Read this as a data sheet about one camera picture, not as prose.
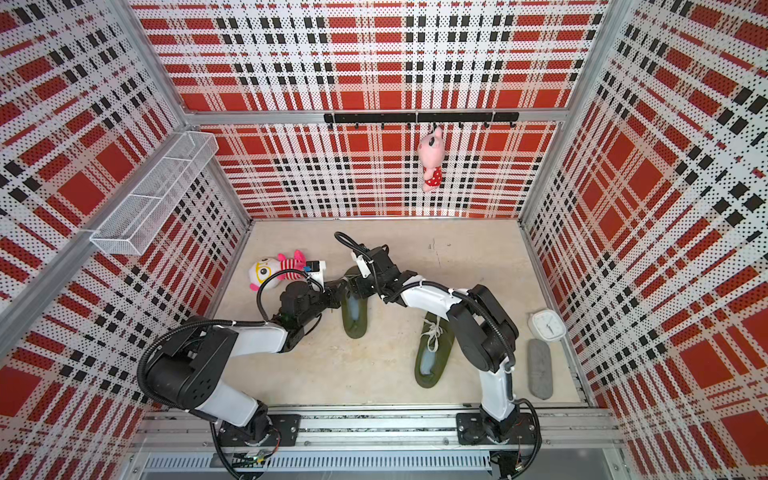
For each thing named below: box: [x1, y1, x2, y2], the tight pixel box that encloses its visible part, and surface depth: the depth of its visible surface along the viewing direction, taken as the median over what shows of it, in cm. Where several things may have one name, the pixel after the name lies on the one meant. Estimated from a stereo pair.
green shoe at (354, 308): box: [341, 266, 368, 339], surface depth 93 cm
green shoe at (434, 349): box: [414, 312, 455, 388], surface depth 84 cm
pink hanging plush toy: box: [418, 123, 445, 192], surface depth 94 cm
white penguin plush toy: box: [249, 250, 307, 292], surface depth 99 cm
